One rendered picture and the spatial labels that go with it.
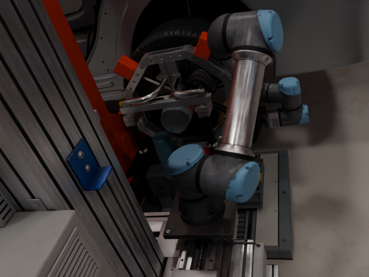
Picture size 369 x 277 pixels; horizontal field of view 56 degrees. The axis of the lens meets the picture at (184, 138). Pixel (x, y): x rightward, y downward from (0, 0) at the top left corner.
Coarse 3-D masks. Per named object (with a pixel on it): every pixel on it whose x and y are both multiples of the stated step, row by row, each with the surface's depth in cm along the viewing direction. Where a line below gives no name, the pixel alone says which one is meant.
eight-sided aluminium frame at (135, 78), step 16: (176, 48) 156; (192, 48) 153; (144, 64) 159; (208, 64) 152; (224, 80) 155; (128, 96) 171; (144, 112) 183; (144, 128) 181; (160, 128) 186; (176, 144) 184
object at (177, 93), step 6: (174, 60) 154; (174, 66) 156; (174, 72) 158; (174, 78) 157; (180, 78) 158; (174, 84) 151; (174, 90) 146; (192, 90) 141; (198, 90) 140; (204, 90) 141; (180, 96) 144; (186, 96) 143; (198, 96) 141; (204, 96) 141
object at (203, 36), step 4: (204, 32) 150; (200, 36) 146; (204, 36) 147; (200, 40) 147; (204, 40) 146; (200, 44) 148; (204, 44) 147; (196, 48) 149; (200, 48) 149; (204, 48) 148; (208, 48) 148; (196, 52) 150; (200, 52) 150; (204, 52) 149; (208, 52) 149; (200, 56) 151; (204, 56) 150; (208, 56) 150
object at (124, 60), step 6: (120, 60) 162; (126, 60) 164; (132, 60) 167; (120, 66) 162; (126, 66) 162; (132, 66) 164; (114, 72) 165; (120, 72) 164; (126, 72) 164; (132, 72) 163; (126, 78) 166
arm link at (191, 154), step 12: (192, 144) 104; (180, 156) 101; (192, 156) 98; (204, 156) 99; (168, 168) 102; (180, 168) 97; (192, 168) 97; (180, 180) 100; (192, 180) 97; (180, 192) 104; (192, 192) 102
